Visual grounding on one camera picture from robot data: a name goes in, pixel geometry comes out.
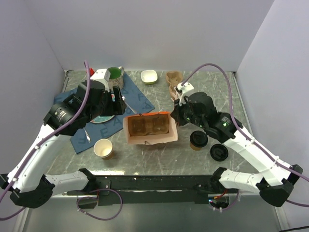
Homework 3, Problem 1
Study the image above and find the red blue floral plate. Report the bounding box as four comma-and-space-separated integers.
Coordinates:
91, 115, 115, 124

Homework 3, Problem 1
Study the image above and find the black coffee cup lid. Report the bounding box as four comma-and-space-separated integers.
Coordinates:
190, 130, 208, 144

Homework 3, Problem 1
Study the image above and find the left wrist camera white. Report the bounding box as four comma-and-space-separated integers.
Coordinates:
89, 68, 111, 89

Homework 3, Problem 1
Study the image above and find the cardboard cup carrier tray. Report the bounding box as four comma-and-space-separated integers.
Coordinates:
128, 114, 169, 137

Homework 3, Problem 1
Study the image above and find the metal spoon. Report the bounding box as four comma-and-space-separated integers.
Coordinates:
122, 96, 137, 115

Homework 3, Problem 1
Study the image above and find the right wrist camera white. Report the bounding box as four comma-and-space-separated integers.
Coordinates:
174, 82, 195, 106

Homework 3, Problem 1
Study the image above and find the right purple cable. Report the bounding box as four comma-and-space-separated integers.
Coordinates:
182, 63, 309, 207

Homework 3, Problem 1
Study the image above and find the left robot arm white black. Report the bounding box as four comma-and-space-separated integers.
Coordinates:
0, 80, 126, 208

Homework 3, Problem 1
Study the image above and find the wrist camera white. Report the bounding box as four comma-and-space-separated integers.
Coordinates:
174, 82, 195, 106
89, 68, 111, 89

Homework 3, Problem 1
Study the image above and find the orange paper bag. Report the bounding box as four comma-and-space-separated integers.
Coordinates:
123, 112, 178, 145

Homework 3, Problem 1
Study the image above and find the small white green bowl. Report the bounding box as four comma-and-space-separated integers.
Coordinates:
140, 70, 158, 85

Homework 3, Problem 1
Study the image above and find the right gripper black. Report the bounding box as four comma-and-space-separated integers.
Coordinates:
170, 96, 206, 128

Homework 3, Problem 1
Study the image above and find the blue letter placemat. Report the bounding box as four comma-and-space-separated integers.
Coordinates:
53, 72, 155, 155

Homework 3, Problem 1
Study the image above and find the brown paper cup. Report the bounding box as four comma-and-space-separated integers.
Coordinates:
190, 142, 207, 151
94, 139, 114, 160

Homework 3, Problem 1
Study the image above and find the green inside ceramic mug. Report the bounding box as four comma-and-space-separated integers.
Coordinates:
108, 66, 125, 89

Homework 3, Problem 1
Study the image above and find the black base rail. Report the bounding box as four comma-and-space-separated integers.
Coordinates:
48, 175, 242, 206

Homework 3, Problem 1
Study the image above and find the metal fork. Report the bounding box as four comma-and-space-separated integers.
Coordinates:
84, 128, 91, 143

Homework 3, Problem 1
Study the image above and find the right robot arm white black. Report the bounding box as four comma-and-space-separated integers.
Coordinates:
171, 92, 303, 207

